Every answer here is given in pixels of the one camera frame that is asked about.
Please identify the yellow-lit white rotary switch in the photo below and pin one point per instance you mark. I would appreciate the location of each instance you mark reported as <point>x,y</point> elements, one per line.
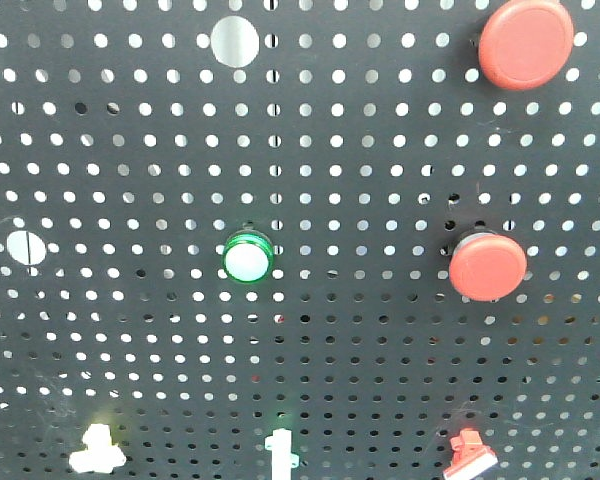
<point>100,454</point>

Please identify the green illuminated push button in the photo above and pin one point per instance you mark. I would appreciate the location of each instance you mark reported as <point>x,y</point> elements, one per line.
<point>248,256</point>

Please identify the upper red mushroom button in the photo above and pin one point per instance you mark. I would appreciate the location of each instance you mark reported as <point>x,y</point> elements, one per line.
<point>524,44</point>

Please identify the red mushroom button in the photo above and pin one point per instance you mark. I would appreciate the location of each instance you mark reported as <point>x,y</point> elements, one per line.
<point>486,266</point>
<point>524,44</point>

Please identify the black perforated pegboard panel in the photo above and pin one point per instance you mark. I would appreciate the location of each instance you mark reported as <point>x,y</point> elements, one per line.
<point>361,138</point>

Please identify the red rotary switch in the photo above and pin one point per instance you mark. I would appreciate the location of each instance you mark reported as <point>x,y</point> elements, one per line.
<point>471,457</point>

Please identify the lower red mushroom button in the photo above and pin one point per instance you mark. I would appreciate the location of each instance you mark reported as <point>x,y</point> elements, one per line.
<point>486,266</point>

